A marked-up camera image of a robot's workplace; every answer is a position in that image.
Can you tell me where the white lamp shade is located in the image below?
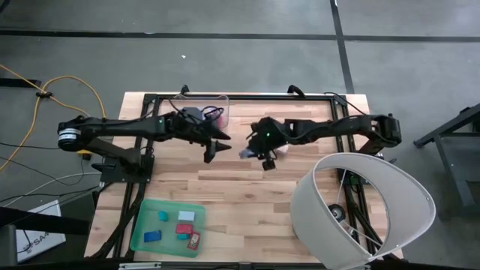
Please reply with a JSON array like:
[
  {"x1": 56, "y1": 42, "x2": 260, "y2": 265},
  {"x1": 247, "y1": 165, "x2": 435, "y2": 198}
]
[{"x1": 290, "y1": 151, "x2": 437, "y2": 270}]

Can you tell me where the green plastic bin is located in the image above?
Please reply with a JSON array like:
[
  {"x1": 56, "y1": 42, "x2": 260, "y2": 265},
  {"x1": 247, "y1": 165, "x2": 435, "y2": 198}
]
[{"x1": 129, "y1": 198, "x2": 208, "y2": 259}]

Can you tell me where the silver metal bracket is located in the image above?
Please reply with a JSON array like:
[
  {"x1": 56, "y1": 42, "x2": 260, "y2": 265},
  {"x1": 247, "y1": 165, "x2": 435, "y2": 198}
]
[{"x1": 118, "y1": 262, "x2": 162, "y2": 270}]

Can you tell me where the clear plastic bin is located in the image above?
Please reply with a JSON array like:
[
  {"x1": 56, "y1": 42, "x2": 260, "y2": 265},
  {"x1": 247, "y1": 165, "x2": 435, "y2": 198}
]
[{"x1": 168, "y1": 94, "x2": 230, "y2": 131}]

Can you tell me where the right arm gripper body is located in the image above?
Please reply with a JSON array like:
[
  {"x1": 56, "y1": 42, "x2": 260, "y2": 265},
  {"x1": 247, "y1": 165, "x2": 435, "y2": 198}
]
[{"x1": 248, "y1": 116, "x2": 290, "y2": 158}]

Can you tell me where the black aluminium table frame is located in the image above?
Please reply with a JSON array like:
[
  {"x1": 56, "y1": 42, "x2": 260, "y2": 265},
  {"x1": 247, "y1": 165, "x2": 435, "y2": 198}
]
[{"x1": 85, "y1": 91, "x2": 402, "y2": 262}]

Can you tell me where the white printed box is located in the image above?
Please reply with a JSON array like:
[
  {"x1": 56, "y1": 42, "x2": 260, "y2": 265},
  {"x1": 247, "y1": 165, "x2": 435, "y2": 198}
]
[{"x1": 14, "y1": 200, "x2": 67, "y2": 263}]

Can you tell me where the black floor bar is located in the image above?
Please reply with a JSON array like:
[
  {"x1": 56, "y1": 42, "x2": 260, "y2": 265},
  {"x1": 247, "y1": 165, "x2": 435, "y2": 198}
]
[{"x1": 0, "y1": 78, "x2": 42, "y2": 88}]

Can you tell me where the red box with display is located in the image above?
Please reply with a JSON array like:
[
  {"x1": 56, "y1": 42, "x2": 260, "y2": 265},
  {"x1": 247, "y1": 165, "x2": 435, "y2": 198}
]
[{"x1": 187, "y1": 231, "x2": 202, "y2": 251}]

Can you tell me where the dark metal table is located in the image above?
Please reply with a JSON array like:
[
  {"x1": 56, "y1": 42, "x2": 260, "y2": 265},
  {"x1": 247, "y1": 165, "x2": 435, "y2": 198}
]
[{"x1": 413, "y1": 103, "x2": 480, "y2": 222}]

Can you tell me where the yellow extension cable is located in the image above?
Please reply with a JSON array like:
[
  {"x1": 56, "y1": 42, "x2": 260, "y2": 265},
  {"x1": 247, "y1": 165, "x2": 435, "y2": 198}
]
[{"x1": 0, "y1": 63, "x2": 110, "y2": 173}]

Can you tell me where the dark blue box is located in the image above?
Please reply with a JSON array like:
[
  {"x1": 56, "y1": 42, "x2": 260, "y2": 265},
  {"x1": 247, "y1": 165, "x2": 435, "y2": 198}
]
[{"x1": 143, "y1": 229, "x2": 163, "y2": 243}]

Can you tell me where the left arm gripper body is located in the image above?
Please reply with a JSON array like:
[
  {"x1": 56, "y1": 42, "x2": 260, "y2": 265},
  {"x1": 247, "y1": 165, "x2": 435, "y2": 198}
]
[{"x1": 172, "y1": 106, "x2": 212, "y2": 145}]

